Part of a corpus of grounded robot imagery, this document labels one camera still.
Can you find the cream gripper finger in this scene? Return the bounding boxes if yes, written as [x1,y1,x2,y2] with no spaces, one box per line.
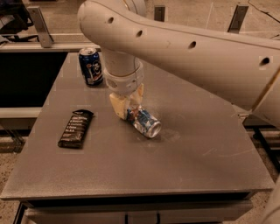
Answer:
[109,93,130,120]
[129,83,144,109]

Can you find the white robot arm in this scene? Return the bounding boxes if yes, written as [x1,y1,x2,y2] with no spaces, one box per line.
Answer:
[78,0,280,127]

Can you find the black snack bar wrapper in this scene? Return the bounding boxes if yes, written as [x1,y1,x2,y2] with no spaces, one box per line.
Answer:
[58,109,95,149]

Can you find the horizontal metal rail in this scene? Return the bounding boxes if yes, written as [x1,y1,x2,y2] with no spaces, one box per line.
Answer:
[0,42,100,53]

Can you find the grey table cabinet base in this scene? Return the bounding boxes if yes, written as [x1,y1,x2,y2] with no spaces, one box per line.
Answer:
[12,192,253,224]

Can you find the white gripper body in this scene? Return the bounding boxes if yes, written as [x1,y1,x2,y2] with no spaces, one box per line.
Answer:
[104,59,144,95]

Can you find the Red Bull can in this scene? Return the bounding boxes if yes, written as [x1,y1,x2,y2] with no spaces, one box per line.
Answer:
[126,106,161,138]

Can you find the middle metal rail bracket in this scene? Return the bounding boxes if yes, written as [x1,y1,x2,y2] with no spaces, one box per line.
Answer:
[154,6,165,22]

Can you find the left metal rail bracket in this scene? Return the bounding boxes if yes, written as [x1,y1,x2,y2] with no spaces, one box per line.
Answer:
[27,6,53,48]

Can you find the blue Pepsi can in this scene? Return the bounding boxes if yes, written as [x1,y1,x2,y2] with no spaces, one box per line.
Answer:
[79,48,103,87]

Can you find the right metal rail bracket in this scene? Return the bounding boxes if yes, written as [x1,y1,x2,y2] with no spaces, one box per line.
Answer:
[227,4,249,33]

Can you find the metal rail bracket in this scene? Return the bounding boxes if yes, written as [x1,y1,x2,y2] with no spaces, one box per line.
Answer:
[27,6,53,48]
[154,6,165,22]
[227,4,249,33]

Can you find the dark equipment top left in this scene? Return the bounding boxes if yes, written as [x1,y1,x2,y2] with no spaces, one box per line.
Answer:
[0,0,39,44]

